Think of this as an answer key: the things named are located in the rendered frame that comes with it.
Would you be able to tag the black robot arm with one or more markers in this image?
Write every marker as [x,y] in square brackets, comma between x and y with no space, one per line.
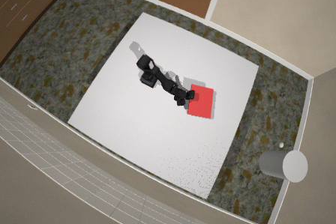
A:
[167,84]

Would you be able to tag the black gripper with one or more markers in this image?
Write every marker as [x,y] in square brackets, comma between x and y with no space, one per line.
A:
[190,95]

